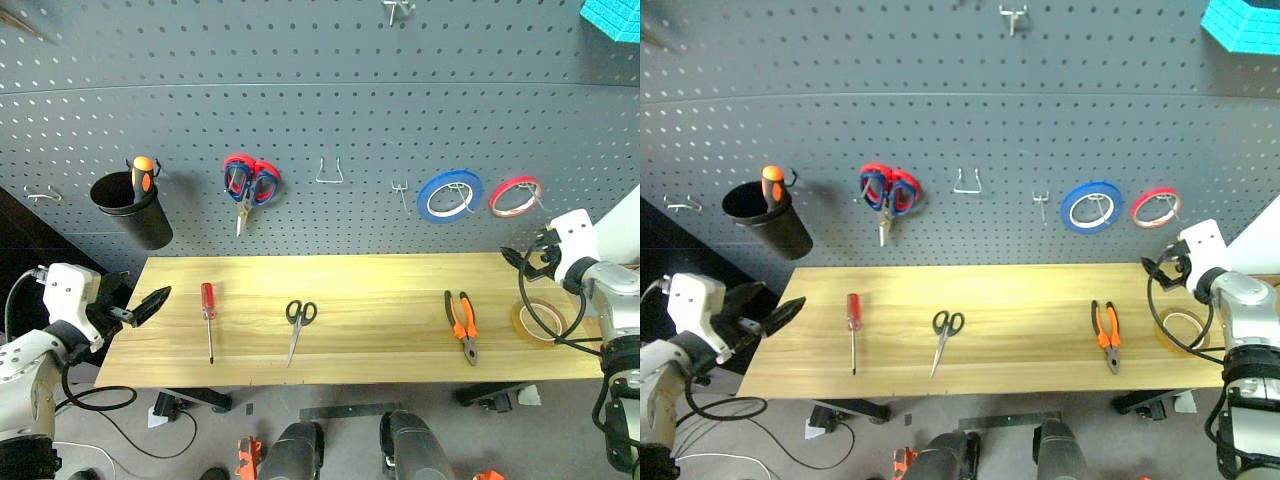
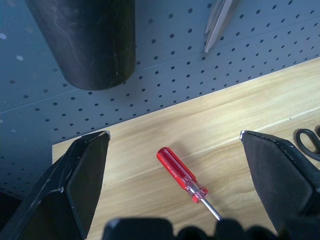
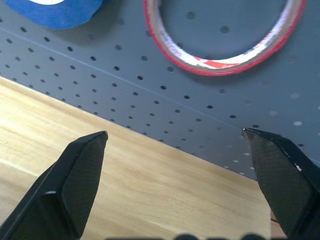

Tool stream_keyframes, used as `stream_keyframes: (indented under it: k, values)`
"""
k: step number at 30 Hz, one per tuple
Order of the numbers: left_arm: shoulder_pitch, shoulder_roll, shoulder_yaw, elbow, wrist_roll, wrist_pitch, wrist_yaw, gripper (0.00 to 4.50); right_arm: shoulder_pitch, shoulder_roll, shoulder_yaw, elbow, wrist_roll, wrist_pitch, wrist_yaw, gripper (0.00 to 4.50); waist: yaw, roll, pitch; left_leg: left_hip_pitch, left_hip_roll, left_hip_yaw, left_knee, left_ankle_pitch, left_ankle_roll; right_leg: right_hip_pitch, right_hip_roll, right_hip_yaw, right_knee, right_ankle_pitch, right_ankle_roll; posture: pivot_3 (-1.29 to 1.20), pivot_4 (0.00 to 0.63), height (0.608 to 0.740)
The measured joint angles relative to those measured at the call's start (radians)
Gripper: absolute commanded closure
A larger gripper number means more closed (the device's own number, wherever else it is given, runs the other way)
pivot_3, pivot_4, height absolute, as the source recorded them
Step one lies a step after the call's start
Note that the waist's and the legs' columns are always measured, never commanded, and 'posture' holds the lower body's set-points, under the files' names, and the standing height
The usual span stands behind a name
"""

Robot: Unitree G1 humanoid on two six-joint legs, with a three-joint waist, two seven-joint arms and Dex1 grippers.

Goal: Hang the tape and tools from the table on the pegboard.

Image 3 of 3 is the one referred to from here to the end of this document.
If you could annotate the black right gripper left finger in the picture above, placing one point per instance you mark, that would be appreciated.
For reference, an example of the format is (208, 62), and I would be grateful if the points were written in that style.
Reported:
(67, 190)

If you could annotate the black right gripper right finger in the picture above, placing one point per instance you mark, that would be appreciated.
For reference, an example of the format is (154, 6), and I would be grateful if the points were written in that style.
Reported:
(285, 185)

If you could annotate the grey perforated pegboard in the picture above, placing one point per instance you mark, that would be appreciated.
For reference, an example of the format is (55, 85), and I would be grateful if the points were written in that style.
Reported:
(175, 87)

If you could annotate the red tape roll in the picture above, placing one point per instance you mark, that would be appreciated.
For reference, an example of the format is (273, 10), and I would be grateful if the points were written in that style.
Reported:
(225, 63)

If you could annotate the blue tape roll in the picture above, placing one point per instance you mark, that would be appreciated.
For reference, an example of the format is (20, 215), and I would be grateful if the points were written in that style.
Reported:
(53, 12)

